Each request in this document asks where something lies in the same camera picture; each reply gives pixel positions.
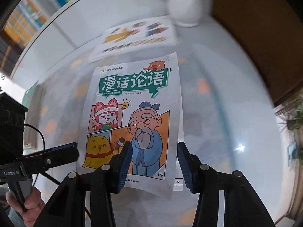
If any black cable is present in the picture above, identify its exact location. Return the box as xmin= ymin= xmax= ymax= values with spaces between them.
xmin=23 ymin=123 xmax=62 ymax=186

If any white ceramic vase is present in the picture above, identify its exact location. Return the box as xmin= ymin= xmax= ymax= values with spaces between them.
xmin=167 ymin=0 xmax=213 ymax=28

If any orange yellow book row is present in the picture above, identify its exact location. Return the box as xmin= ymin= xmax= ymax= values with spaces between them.
xmin=4 ymin=0 xmax=71 ymax=49

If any white bookshelf cabinet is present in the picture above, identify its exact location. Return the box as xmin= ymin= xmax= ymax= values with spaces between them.
xmin=10 ymin=0 xmax=166 ymax=89

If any cartoon Confucius comic book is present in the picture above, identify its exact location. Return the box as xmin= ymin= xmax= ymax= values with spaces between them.
xmin=77 ymin=53 xmax=181 ymax=199

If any person's left hand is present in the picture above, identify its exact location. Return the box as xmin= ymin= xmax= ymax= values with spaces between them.
xmin=5 ymin=187 xmax=45 ymax=227

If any white cartoon figures book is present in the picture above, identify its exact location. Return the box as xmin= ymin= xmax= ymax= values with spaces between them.
xmin=88 ymin=16 xmax=178 ymax=63

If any patterned fan tablecloth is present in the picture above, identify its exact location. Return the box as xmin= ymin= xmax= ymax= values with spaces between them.
xmin=25 ymin=47 xmax=282 ymax=219

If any brown wooden chair back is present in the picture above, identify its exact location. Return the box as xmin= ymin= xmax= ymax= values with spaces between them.
xmin=212 ymin=0 xmax=302 ymax=106

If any green potted plant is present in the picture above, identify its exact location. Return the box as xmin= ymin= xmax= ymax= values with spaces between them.
xmin=275 ymin=95 xmax=302 ymax=131

